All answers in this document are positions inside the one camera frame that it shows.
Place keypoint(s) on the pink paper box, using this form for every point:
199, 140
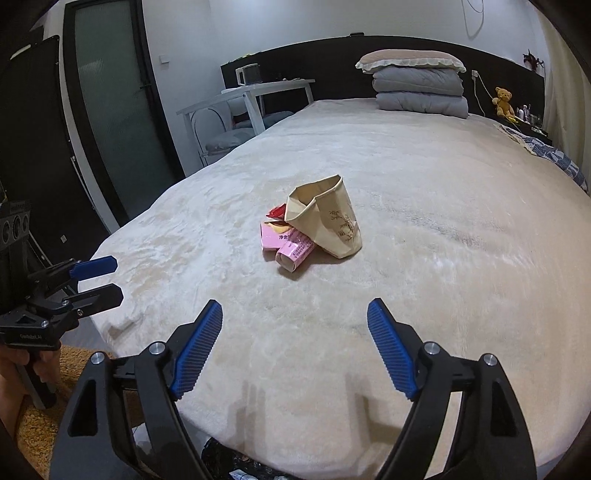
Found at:
272, 237

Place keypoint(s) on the white desk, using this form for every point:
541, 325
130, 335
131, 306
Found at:
277, 85

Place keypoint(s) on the trash bin with black bag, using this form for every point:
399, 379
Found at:
221, 461

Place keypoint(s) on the grey folded quilt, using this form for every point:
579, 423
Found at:
415, 99

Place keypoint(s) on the frosted glass door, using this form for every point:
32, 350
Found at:
120, 115

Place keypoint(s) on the black panel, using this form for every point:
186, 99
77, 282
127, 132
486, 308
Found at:
37, 138

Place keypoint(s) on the white desktop heater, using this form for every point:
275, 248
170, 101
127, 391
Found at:
249, 74

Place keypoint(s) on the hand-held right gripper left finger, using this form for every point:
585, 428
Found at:
198, 355

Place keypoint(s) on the cluster of small bottles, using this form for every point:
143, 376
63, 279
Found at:
531, 115

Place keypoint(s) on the red wrapper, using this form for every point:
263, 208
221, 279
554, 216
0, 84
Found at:
277, 211

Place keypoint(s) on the person's left hand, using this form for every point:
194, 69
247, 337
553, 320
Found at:
11, 367

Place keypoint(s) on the black headboard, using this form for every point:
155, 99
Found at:
332, 60

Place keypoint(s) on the white-backed chair with grey cushion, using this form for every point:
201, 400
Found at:
274, 118

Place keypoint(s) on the blue patterned cloth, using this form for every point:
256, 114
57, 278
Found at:
554, 154

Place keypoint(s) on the beige pillow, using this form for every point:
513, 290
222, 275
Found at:
411, 60

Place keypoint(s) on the dark decorative plant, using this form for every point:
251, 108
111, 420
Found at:
531, 59

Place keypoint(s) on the person's left forearm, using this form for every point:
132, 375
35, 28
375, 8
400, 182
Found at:
7, 415

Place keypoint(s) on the metal chair with grey cushion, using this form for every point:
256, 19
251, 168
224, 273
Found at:
228, 141

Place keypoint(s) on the brown fluffy rug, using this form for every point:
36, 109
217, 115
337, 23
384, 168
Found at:
37, 438

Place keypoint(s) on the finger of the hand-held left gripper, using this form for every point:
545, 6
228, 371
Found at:
94, 267
97, 297

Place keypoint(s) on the pink printed carton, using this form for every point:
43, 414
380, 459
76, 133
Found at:
295, 254

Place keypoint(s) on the brown teddy bear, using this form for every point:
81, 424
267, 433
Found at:
503, 99

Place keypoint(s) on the cream curtain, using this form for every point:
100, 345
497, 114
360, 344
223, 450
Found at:
568, 92

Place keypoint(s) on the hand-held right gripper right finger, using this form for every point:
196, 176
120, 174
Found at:
392, 350

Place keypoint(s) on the crushed beige paper cup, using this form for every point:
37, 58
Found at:
332, 221

